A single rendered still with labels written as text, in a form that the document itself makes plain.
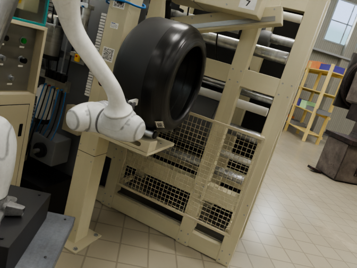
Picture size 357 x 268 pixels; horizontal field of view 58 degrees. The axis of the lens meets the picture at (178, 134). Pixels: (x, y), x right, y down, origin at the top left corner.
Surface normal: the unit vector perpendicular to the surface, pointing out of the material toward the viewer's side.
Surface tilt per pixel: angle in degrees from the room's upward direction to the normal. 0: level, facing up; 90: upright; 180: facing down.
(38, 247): 0
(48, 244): 0
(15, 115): 90
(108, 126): 108
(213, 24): 90
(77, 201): 90
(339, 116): 90
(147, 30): 46
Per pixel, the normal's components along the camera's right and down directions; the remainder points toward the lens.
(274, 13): -0.37, 0.12
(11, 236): 0.28, -0.94
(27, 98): 0.88, 0.34
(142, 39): -0.17, -0.39
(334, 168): -0.93, -0.20
